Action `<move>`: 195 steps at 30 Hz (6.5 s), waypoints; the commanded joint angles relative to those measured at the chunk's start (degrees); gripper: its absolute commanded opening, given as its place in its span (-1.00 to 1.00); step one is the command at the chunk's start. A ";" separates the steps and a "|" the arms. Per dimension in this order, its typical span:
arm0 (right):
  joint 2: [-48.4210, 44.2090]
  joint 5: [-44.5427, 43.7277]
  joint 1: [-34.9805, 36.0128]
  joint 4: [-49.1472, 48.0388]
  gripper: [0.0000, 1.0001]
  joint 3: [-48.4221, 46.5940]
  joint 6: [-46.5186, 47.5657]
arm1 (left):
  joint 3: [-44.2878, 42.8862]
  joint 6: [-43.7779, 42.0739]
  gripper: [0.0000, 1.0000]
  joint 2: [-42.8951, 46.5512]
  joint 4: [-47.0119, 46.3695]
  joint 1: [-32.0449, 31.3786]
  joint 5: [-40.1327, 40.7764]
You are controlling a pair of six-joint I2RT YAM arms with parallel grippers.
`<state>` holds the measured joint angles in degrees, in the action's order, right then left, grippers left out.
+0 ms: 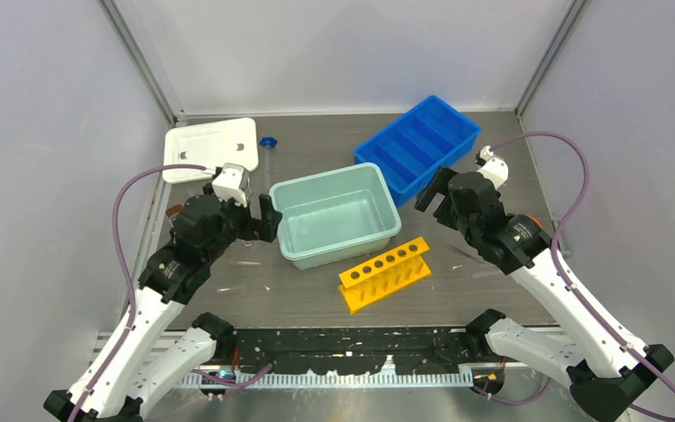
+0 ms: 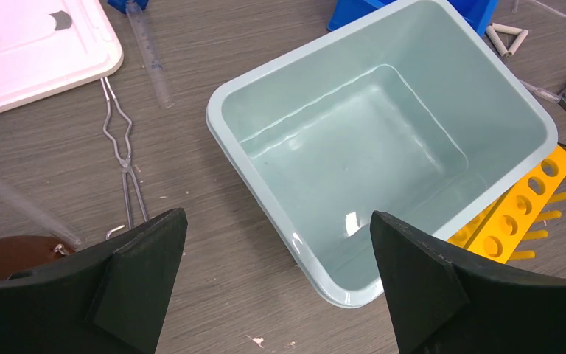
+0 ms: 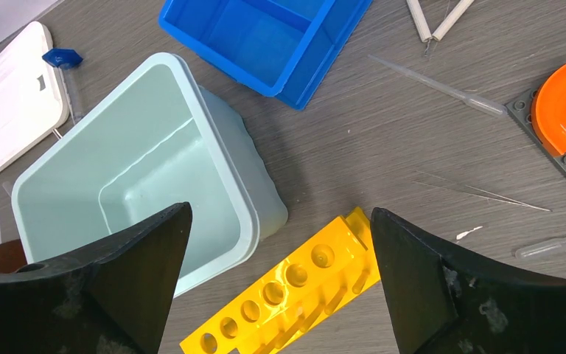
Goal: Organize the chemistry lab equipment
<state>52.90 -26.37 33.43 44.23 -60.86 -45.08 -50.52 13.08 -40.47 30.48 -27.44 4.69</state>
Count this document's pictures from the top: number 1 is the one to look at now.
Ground blue divided plastic bin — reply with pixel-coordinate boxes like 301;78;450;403
354;95;482;207

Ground test tube with blue cap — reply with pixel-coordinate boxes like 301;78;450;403
259;136;278;191

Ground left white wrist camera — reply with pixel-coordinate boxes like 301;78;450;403
212;163;251;207

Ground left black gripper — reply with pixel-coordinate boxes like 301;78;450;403
203;183;281;263

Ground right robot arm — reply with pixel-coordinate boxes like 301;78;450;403
415;167;674;421

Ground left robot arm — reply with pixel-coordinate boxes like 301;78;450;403
43;193;282;421

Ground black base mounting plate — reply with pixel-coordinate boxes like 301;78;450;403
236;327;501;375

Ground yellow test tube rack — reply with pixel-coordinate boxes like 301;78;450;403
338;236;432;314

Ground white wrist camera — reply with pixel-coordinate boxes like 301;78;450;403
212;163;251;207
475;145;509;190

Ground light green plastic tub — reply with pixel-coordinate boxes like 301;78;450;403
269;163;402;270

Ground orange and grey stand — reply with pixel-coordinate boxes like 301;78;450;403
526;215;544;230

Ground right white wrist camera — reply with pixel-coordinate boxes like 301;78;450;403
475;145;509;190

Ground white tub lid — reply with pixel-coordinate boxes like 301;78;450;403
163;118;259;172

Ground thin metal tweezers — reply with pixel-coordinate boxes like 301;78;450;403
446;244;485;264

